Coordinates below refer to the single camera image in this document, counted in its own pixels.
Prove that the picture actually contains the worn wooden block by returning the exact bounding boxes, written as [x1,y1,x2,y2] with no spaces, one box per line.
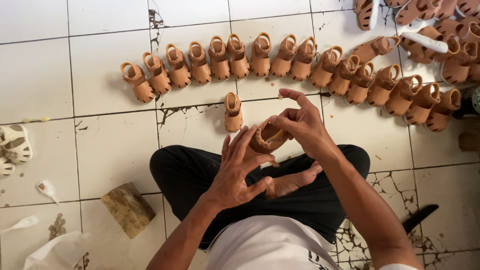
[100,182,157,240]

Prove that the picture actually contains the person's bare foot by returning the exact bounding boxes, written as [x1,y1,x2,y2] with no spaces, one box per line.
[265,161,323,200]

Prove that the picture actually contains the person's white shirt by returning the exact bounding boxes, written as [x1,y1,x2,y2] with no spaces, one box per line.
[205,215,419,270]

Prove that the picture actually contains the person's right hand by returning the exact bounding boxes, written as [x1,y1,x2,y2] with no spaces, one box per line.
[268,88,337,163]

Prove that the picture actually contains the person's black trousers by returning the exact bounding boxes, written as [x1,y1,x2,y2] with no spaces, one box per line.
[149,144,371,251]

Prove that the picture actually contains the pile of brown scraps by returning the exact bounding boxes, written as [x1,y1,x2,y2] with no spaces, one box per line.
[47,212,67,241]

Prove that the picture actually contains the small white glue tube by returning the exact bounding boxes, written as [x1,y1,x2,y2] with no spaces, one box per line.
[36,179,60,205]

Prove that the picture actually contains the green bottle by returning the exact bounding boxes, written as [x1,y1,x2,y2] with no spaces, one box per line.
[453,85,480,119]

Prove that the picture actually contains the row of brown sandals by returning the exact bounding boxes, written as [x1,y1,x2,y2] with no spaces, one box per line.
[120,32,462,133]

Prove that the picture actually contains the heap of brown sandals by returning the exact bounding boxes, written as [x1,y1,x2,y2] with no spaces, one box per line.
[350,0,480,85]

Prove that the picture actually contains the brown sandal with insole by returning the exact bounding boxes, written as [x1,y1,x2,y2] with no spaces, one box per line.
[248,119,289,155]

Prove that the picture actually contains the single brown sandal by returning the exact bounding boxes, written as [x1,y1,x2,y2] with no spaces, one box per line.
[224,92,244,133]

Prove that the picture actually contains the person's left hand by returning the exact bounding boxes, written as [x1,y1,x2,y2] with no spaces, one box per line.
[202,125,276,213]

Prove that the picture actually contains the brown brush block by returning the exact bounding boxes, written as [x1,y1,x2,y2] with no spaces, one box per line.
[458,131,480,153]

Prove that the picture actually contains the white sandal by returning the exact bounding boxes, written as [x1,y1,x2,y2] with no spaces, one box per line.
[0,124,34,165]
[0,155,16,178]

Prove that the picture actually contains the black knife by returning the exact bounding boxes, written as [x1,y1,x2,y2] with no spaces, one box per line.
[401,204,440,235]

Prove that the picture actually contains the white plastic bag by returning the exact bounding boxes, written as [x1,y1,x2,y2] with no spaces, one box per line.
[23,230,92,270]

